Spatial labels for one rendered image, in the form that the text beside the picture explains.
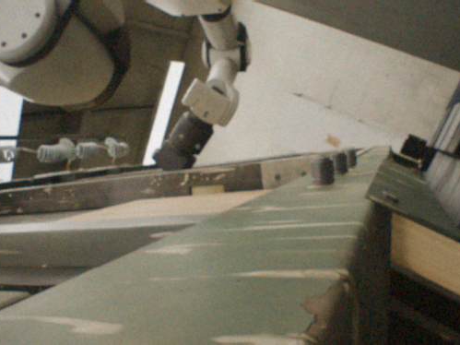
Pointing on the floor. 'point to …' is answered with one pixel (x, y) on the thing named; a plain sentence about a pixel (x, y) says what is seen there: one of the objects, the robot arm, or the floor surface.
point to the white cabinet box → (327, 127)
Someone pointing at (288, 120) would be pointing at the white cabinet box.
